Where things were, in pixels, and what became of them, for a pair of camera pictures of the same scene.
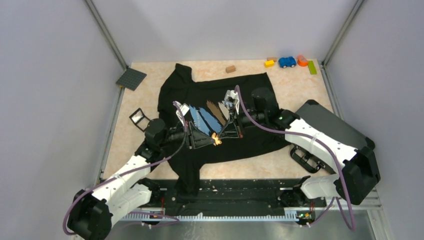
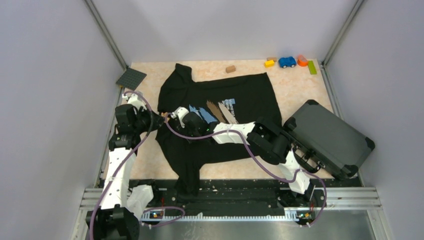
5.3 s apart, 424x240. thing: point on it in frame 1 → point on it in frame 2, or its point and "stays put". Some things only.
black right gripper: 233,131 → 183,128
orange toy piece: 302,61 stays put
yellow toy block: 269,63 stays put
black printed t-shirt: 179,97 stays put
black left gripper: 201,138 → 158,121
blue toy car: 287,61 stays put
